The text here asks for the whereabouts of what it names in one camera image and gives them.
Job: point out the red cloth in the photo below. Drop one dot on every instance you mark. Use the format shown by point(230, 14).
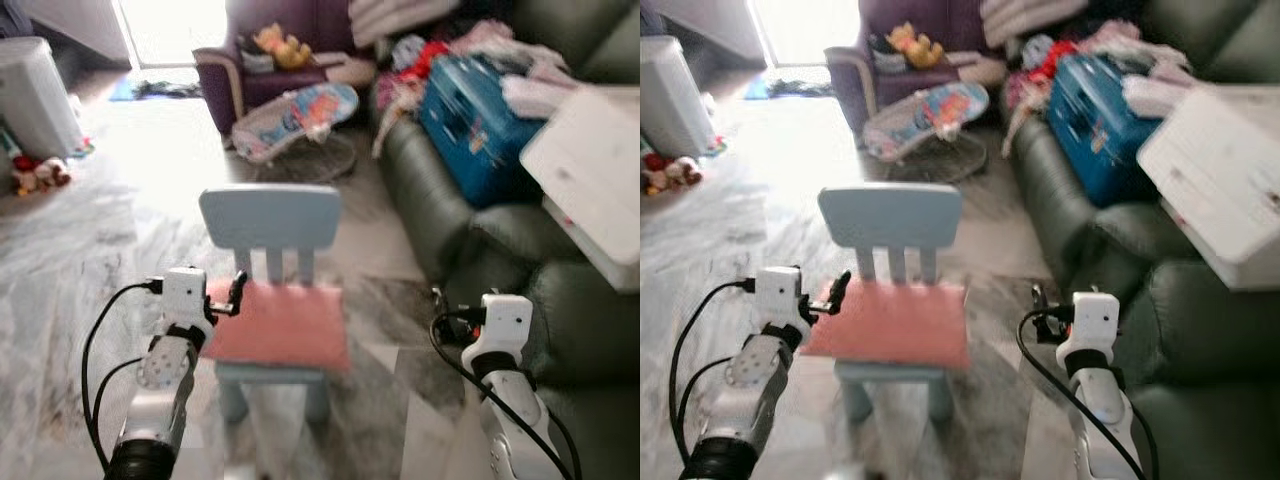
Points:
point(425, 60)
point(1060, 58)

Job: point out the pink pillow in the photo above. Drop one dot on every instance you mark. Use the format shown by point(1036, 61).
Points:
point(890, 325)
point(280, 325)

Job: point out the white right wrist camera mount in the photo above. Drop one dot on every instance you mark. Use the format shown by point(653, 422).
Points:
point(508, 320)
point(1095, 318)

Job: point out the yellow teddy bear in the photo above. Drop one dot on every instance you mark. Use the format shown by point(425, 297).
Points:
point(280, 48)
point(912, 45)

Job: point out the purple armchair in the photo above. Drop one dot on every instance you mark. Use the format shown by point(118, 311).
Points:
point(250, 85)
point(880, 85)

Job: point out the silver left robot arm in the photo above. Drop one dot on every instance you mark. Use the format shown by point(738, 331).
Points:
point(745, 395)
point(160, 400)

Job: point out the light blue child chair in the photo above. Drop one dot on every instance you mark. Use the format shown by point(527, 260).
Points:
point(890, 215)
point(270, 215)

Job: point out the colourful baby bouncer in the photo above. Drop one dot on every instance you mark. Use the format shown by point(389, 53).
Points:
point(300, 115)
point(935, 110)

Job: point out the white air purifier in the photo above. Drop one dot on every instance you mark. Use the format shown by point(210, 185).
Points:
point(35, 100)
point(670, 100)

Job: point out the blue suitcase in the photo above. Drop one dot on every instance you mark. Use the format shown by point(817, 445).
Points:
point(1095, 130)
point(470, 130)

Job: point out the white folded cloth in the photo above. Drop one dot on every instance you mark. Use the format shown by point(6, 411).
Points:
point(1160, 97)
point(540, 97)

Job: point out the beige folded blanket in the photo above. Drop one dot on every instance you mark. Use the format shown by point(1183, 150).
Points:
point(400, 20)
point(1030, 20)

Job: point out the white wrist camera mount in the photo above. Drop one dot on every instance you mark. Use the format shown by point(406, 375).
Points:
point(185, 295)
point(778, 295)
point(508, 320)
point(1095, 318)

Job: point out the dark green leather sofa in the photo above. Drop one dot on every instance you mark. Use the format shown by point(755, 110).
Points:
point(1050, 180)
point(430, 190)

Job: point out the pink hanging cloth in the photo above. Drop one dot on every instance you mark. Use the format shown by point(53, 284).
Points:
point(1025, 110)
point(395, 110)

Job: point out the blue floor mat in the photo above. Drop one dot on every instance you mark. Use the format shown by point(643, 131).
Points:
point(150, 90)
point(790, 90)

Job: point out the white box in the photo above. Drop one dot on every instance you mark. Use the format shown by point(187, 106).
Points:
point(590, 170)
point(1210, 170)

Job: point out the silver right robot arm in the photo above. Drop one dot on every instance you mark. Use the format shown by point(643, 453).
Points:
point(1100, 410)
point(515, 410)

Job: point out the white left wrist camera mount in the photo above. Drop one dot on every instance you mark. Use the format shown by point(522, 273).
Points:
point(185, 295)
point(778, 295)

